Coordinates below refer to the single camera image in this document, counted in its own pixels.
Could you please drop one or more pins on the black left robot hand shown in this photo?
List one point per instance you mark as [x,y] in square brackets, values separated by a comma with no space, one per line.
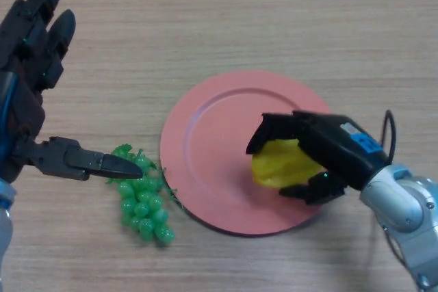
[24,83]

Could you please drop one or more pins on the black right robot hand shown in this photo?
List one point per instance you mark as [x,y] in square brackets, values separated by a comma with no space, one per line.
[335,148]

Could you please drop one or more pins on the yellow starfruit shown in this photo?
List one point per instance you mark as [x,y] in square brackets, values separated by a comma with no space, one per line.
[284,165]

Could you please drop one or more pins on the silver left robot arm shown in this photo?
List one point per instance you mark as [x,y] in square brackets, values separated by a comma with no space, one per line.
[4,223]

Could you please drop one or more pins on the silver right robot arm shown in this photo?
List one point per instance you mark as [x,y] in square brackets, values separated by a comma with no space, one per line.
[403,199]

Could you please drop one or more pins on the pink round plate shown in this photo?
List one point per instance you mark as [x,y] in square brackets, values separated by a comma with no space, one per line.
[215,155]

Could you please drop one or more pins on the green plastic grape bunch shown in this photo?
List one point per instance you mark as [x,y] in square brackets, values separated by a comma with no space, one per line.
[142,208]

